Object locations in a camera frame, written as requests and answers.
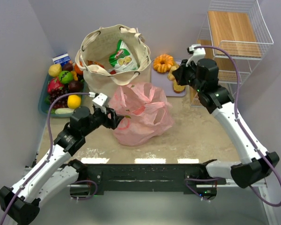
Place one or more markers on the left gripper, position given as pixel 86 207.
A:
pixel 108 117

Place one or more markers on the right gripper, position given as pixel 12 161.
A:
pixel 183 72

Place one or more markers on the small round bun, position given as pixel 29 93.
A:
pixel 170 75

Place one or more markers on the pink plastic grocery bag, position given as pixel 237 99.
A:
pixel 146 113

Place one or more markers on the large red cookie bag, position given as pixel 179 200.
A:
pixel 94 65

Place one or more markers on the green white chips bag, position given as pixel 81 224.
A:
pixel 123 60

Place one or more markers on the cream canvas tote bag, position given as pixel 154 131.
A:
pixel 99 45

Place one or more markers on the brown bread slice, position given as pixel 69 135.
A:
pixel 177 88

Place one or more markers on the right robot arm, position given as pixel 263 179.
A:
pixel 256 162

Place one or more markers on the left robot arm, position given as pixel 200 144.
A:
pixel 22 201

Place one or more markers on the lavender food tray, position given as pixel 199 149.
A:
pixel 161 81

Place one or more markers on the orange bundt cake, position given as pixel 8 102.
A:
pixel 163 63

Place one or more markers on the round yellow orange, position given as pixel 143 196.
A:
pixel 74 101

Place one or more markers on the pale white cucumber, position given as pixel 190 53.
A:
pixel 63 111

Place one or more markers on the orange fruit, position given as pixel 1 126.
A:
pixel 77 69

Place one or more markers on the green fruit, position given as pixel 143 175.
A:
pixel 65 77

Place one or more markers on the teal fruit bin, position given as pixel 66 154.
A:
pixel 44 103

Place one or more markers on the pink dragon fruit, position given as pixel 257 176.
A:
pixel 54 84

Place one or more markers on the dark plum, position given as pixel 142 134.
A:
pixel 68 67

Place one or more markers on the yellow lemon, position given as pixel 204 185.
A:
pixel 54 70

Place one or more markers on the blue white carton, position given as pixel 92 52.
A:
pixel 61 59

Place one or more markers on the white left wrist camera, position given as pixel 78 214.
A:
pixel 99 101

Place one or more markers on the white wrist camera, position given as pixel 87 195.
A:
pixel 99 101
pixel 197 52

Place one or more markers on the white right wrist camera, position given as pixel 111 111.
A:
pixel 197 52

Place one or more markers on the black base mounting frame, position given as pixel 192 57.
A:
pixel 101 178

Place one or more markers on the white wire shelf rack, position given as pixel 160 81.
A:
pixel 238 27

